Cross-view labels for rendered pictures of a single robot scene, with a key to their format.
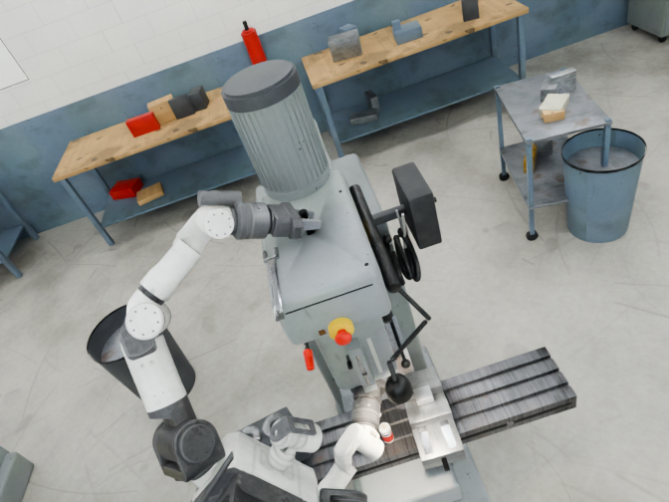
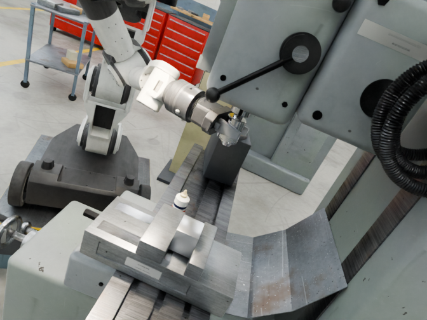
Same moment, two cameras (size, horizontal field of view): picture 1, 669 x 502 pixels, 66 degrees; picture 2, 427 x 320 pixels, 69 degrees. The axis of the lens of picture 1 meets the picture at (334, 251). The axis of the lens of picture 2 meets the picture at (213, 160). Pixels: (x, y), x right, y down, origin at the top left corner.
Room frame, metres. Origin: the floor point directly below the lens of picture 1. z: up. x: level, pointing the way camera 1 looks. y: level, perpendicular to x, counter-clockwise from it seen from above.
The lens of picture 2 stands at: (0.98, -0.66, 1.48)
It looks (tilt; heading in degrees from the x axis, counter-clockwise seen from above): 26 degrees down; 86
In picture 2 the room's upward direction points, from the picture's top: 24 degrees clockwise
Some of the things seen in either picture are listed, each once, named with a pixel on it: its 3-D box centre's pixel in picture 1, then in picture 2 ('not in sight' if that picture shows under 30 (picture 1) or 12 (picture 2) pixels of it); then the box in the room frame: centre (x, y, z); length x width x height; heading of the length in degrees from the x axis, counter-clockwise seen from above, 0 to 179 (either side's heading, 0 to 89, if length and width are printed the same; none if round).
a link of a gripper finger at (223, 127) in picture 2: not in sight; (227, 130); (1.02, 0.01, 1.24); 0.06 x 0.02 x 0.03; 159
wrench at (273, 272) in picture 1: (274, 282); not in sight; (0.89, 0.15, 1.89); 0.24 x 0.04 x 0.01; 177
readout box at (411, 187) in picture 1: (418, 204); not in sight; (1.32, -0.31, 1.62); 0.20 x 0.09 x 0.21; 177
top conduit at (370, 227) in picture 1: (370, 232); not in sight; (1.06, -0.11, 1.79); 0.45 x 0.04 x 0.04; 177
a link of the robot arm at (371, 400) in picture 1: (367, 399); (201, 111); (0.95, 0.07, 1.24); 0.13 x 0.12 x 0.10; 69
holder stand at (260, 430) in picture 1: (271, 444); (225, 147); (1.08, 0.47, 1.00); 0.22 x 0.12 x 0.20; 97
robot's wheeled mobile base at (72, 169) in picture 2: not in sight; (96, 152); (0.49, 0.73, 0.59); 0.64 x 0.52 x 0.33; 108
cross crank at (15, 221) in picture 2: not in sight; (18, 235); (0.54, 0.07, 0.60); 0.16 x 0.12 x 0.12; 177
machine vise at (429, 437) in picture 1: (428, 411); (168, 246); (1.00, -0.11, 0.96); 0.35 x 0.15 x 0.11; 175
